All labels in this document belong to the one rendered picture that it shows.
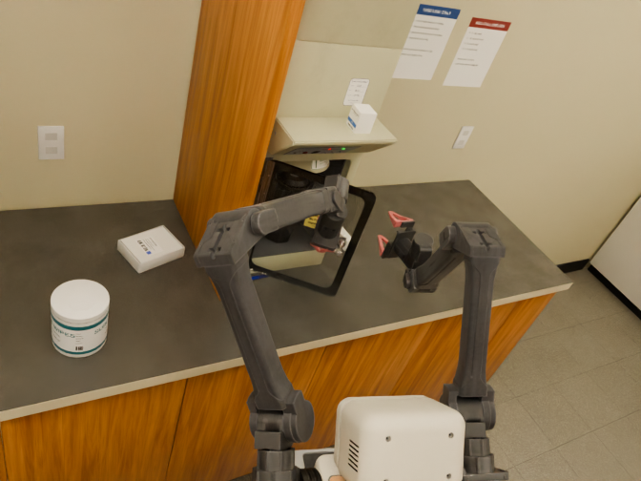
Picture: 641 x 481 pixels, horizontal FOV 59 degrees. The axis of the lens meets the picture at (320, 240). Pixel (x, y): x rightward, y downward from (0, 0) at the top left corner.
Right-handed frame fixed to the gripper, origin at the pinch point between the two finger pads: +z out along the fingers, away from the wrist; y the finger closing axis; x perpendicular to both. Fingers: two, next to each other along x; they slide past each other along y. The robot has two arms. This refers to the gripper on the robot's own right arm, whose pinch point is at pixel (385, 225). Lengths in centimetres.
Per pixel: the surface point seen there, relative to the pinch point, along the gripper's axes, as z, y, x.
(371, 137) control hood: 1.6, 30.8, 17.0
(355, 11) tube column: 12, 59, 27
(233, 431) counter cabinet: -15, -73, 42
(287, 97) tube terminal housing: 12, 36, 39
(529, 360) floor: -1, -120, -156
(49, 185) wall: 55, -20, 88
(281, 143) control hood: 5.4, 27.1, 40.8
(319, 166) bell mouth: 13.9, 13.3, 21.2
